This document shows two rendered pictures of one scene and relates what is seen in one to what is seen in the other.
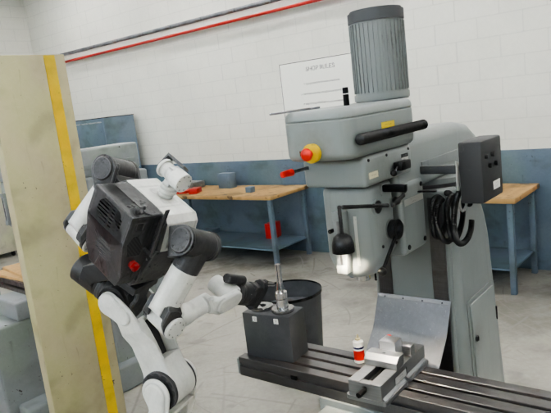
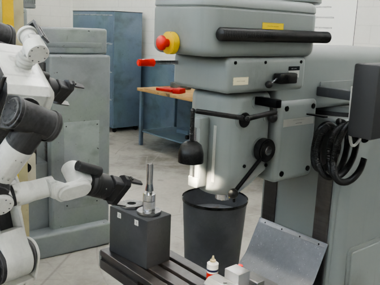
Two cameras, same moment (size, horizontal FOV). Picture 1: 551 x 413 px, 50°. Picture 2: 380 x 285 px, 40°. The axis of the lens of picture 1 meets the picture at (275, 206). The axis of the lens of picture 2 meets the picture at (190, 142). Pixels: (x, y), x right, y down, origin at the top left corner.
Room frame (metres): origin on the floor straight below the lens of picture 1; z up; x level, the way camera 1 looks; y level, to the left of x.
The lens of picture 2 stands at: (0.42, -0.44, 1.80)
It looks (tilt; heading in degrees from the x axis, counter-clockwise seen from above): 12 degrees down; 10
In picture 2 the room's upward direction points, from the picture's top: 2 degrees clockwise
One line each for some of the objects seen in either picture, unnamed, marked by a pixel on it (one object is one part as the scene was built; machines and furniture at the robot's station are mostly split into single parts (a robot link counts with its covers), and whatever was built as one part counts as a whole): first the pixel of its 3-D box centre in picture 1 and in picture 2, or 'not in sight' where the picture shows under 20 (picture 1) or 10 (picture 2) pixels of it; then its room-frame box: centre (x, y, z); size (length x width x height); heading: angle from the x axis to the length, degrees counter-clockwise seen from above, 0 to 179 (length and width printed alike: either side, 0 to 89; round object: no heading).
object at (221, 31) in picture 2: (393, 131); (277, 35); (1.93, -0.41, 1.79); 0.45 x 0.04 x 0.04; 140
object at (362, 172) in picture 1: (359, 165); (240, 70); (2.03, -0.31, 1.68); 0.34 x 0.24 x 0.10; 140
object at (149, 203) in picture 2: (281, 300); (149, 202); (2.22, 0.02, 1.16); 0.05 x 0.05 x 0.06
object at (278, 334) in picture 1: (275, 329); (139, 230); (2.25, 0.06, 1.03); 0.22 x 0.12 x 0.20; 57
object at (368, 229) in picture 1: (359, 226); (227, 139); (2.00, -0.28, 1.47); 0.21 x 0.19 x 0.32; 50
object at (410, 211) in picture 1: (385, 215); (268, 133); (2.14, -0.40, 1.47); 0.24 x 0.19 x 0.26; 50
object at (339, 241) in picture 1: (342, 242); (190, 151); (1.83, -0.20, 1.46); 0.07 x 0.07 x 0.06
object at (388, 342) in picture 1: (390, 347); (237, 278); (1.94, -0.34, 1.04); 0.06 x 0.05 x 0.06; 52
